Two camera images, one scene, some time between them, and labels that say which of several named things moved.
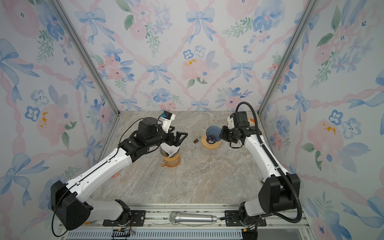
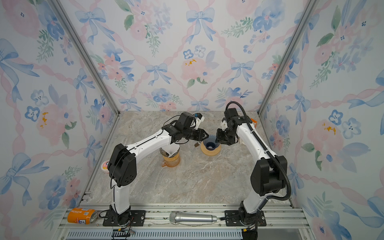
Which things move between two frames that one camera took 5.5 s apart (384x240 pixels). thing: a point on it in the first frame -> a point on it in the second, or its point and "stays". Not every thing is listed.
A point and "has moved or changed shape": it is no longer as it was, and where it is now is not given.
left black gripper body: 161,138 -> 192,134
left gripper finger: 178,139 -> 204,135
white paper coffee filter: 170,150 stays
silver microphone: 182,217 stays
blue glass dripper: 212,134 has moved or changed shape
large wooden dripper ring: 209,146 -> 210,153
